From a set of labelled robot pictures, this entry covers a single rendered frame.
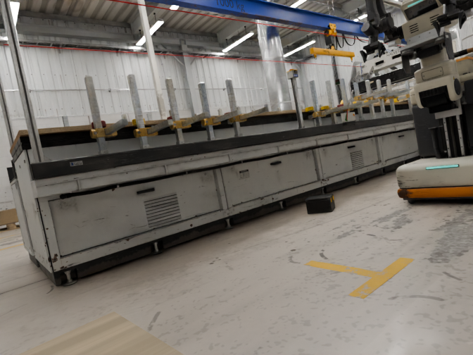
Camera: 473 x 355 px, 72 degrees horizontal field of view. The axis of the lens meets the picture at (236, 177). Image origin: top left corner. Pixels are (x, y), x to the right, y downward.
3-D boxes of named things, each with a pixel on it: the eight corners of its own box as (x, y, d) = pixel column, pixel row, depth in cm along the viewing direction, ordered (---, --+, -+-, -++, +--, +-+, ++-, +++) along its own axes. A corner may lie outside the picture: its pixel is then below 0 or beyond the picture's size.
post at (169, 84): (185, 149, 215) (171, 77, 212) (181, 150, 213) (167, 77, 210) (183, 150, 218) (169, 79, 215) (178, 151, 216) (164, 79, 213)
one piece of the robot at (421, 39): (412, 74, 220) (406, 41, 219) (458, 59, 199) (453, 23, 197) (400, 73, 211) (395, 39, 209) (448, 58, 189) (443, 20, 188)
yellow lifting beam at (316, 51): (355, 60, 835) (353, 47, 834) (314, 56, 730) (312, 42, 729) (352, 61, 842) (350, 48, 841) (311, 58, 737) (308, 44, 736)
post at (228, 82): (243, 141, 246) (231, 78, 243) (239, 141, 244) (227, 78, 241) (240, 142, 248) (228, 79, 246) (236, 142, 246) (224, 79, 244)
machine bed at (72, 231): (426, 160, 495) (417, 103, 491) (53, 291, 182) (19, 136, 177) (382, 164, 549) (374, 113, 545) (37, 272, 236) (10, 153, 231)
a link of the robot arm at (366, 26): (383, 21, 207) (370, 27, 214) (373, 10, 201) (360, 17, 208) (381, 37, 205) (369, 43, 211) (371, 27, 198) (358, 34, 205)
